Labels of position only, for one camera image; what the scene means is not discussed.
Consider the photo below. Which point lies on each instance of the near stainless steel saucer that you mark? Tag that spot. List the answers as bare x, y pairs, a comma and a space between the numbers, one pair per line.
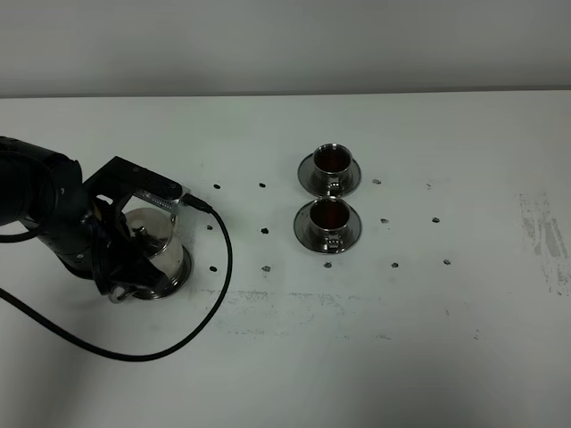
311, 240

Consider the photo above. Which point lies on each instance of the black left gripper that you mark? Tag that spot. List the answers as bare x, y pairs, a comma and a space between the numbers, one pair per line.
89, 236

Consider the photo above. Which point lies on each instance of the far stainless steel teacup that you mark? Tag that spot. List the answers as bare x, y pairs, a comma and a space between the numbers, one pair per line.
331, 169

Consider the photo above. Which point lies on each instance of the stainless steel teacup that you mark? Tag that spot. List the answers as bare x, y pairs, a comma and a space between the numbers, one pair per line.
329, 217
331, 169

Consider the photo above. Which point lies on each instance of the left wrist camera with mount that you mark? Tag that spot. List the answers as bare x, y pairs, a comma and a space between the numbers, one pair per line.
143, 185

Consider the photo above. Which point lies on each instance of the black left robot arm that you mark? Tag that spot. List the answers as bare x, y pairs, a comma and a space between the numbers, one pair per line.
27, 172

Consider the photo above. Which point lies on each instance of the stainless steel saucer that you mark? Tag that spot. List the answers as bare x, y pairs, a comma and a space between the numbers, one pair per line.
305, 177
311, 240

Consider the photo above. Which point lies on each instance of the stainless steel teapot trivet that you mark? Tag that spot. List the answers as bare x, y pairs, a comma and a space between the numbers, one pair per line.
177, 283

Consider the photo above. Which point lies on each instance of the near stainless steel teacup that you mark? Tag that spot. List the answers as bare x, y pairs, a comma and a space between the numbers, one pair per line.
329, 217

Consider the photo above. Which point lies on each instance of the far stainless steel saucer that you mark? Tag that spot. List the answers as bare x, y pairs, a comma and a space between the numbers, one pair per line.
305, 177

